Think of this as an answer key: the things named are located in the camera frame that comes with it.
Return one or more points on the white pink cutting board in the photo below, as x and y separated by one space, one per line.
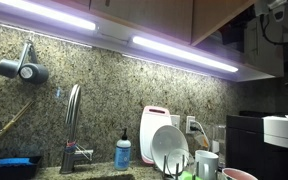
152 119

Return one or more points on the green plastic container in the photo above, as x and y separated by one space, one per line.
188 176

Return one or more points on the metal dish drying rack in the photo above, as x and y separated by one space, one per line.
161 164

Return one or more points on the white ceramic plate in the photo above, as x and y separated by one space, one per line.
166 139

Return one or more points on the wooden chopsticks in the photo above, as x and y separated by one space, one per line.
15 118

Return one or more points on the white wall outlet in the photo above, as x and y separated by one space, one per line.
190 122

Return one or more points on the black sponge tray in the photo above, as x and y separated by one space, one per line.
21 172

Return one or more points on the clear drinking glass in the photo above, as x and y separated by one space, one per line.
218 143

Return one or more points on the blue sponge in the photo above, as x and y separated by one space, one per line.
15 161

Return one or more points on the right under-cabinet light bar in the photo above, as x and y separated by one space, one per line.
182 54

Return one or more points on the white ceramic mug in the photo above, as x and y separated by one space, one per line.
207 164

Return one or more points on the under-cabinet light bar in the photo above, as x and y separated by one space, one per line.
50 13
182 54

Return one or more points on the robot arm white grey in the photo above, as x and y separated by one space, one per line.
276 7

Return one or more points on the blue soap dispenser bottle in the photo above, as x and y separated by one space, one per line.
122 152

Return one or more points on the left under-cabinet light bar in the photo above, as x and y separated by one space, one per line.
50 13

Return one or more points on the wooden upper cabinet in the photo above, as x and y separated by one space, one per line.
184 21

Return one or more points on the pink interior mug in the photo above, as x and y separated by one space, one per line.
236 174

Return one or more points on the clear glass bowl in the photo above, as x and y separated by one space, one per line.
179 160

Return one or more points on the white light switch plate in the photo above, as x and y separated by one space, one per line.
175 119

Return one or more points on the stainless steel faucet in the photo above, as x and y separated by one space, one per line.
72 151

